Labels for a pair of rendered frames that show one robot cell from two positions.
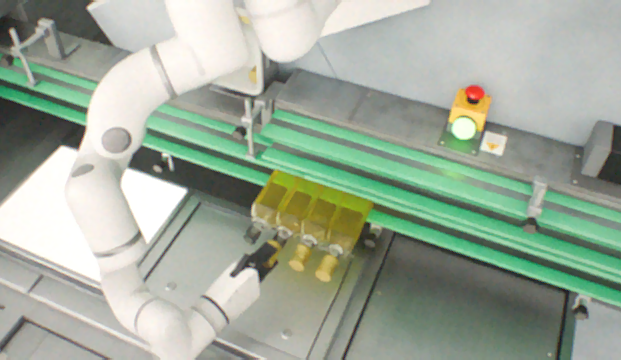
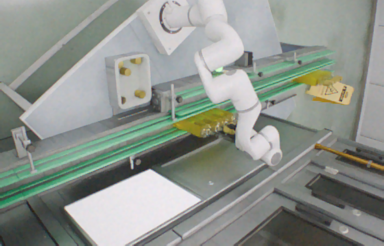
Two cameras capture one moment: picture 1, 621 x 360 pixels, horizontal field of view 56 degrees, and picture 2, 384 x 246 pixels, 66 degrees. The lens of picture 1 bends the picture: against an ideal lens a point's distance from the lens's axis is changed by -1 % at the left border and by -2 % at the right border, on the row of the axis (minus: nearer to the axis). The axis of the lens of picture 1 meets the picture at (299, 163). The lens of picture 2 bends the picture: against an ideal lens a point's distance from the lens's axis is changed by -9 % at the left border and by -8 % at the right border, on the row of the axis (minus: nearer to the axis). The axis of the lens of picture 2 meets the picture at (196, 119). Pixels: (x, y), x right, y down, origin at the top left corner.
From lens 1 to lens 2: 142 cm
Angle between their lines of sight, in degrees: 59
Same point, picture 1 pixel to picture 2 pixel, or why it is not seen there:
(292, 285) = (229, 153)
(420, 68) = (190, 59)
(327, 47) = (159, 68)
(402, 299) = not seen: hidden behind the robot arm
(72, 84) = (53, 159)
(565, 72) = not seen: hidden behind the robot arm
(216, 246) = (194, 167)
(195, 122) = (135, 129)
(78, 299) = (200, 214)
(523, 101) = not seen: hidden behind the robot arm
